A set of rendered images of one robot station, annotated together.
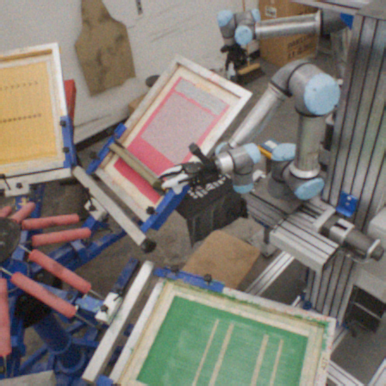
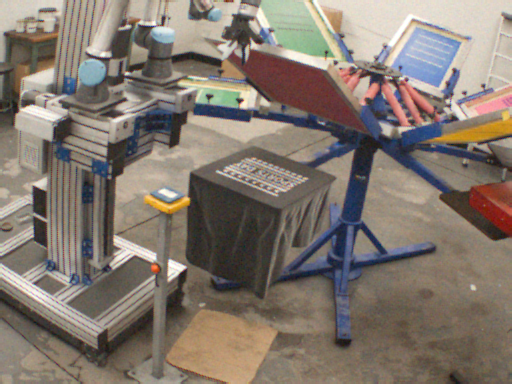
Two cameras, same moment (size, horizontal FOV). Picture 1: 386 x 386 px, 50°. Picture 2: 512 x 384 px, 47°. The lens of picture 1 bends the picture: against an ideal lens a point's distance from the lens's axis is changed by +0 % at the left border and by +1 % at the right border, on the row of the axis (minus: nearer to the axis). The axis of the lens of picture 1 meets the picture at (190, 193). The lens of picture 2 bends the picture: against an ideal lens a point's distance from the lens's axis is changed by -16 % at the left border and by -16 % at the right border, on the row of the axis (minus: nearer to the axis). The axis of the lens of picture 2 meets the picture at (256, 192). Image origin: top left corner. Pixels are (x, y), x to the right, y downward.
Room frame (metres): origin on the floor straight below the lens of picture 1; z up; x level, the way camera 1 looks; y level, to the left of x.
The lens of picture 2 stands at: (4.18, -1.36, 2.09)
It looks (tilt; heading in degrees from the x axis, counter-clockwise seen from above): 24 degrees down; 152
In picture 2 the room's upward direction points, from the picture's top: 9 degrees clockwise
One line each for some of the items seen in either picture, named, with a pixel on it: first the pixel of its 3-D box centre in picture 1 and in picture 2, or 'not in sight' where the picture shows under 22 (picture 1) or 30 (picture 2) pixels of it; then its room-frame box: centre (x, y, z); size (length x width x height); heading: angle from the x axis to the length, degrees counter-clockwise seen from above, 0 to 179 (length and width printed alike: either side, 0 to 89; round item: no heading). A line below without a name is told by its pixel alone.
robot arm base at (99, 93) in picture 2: not in sight; (93, 86); (1.62, -0.81, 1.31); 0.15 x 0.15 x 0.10
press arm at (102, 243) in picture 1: (127, 227); (318, 159); (1.53, 0.37, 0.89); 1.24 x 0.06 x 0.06; 122
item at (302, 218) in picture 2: not in sight; (299, 235); (1.97, 0.07, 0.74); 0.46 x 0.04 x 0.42; 122
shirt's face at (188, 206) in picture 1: (195, 177); (265, 174); (1.79, -0.04, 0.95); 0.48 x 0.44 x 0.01; 122
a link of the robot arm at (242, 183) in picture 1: (240, 174); (198, 10); (1.12, -0.20, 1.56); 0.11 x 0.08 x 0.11; 15
